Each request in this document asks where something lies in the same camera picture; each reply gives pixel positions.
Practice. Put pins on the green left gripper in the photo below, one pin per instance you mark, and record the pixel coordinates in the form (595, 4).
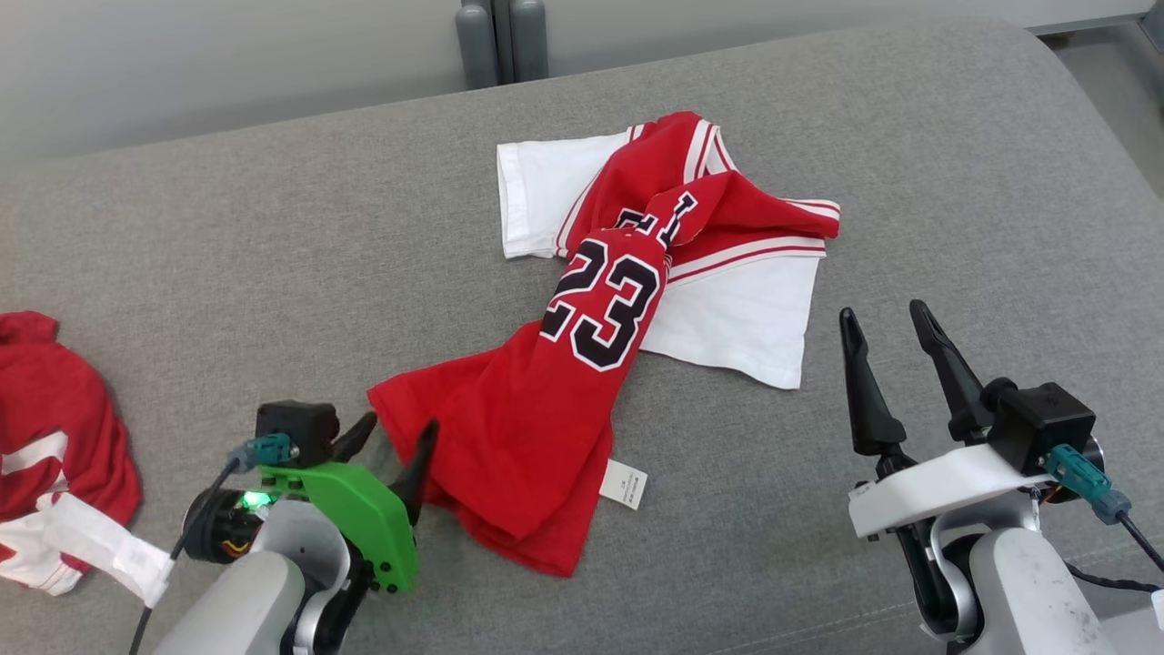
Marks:
(364, 518)

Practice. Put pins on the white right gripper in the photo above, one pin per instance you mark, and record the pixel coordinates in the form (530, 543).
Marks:
(937, 491)

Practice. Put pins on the red number 23 jersey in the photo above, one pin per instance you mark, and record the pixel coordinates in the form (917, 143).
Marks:
(518, 428)

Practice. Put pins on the red and white garment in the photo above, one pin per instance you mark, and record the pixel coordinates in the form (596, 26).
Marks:
(55, 409)

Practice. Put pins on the white grey left arm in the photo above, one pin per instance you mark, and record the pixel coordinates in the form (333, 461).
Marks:
(236, 609)

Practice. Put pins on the white grey right arm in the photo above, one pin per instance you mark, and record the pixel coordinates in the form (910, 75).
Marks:
(1028, 591)

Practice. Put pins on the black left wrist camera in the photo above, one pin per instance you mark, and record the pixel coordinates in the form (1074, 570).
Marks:
(296, 428)

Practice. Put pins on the grey partition post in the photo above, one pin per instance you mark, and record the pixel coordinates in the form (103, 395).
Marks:
(477, 45)

